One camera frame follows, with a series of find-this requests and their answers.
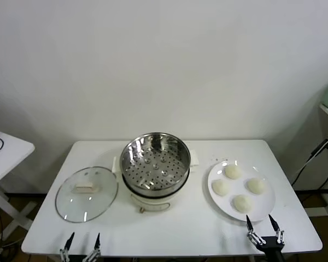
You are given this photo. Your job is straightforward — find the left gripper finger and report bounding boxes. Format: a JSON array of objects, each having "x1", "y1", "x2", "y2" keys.
[
  {"x1": 59, "y1": 231, "x2": 75, "y2": 262},
  {"x1": 83, "y1": 232, "x2": 101, "y2": 262}
]

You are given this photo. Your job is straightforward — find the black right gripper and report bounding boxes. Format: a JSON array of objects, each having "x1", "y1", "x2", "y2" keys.
[{"x1": 245, "y1": 214, "x2": 285, "y2": 262}]

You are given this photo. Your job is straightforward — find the white steamed baozi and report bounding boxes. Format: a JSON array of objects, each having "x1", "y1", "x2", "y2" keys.
[
  {"x1": 232, "y1": 194, "x2": 254, "y2": 213},
  {"x1": 246, "y1": 177, "x2": 266, "y2": 195},
  {"x1": 224, "y1": 165, "x2": 242, "y2": 181},
  {"x1": 212, "y1": 179, "x2": 231, "y2": 197}
]

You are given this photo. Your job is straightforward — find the round glass lid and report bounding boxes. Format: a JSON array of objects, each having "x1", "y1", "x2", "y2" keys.
[{"x1": 55, "y1": 166, "x2": 119, "y2": 223}]

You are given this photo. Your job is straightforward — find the steel steamer pot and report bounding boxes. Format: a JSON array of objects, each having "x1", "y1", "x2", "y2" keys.
[{"x1": 112, "y1": 149, "x2": 201, "y2": 213}]

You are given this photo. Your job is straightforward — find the stainless steel steamer basket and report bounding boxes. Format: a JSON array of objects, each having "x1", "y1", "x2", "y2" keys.
[{"x1": 119, "y1": 132, "x2": 191, "y2": 198}]

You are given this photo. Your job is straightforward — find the white round plate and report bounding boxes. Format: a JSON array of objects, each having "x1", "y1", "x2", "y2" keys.
[{"x1": 207, "y1": 160, "x2": 277, "y2": 222}]

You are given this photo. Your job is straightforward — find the white side table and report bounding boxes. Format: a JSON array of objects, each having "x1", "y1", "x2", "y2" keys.
[{"x1": 0, "y1": 127, "x2": 36, "y2": 242}]

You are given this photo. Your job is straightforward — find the black power cable with adapter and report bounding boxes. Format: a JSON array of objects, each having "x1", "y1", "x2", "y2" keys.
[{"x1": 291, "y1": 138, "x2": 328, "y2": 192}]

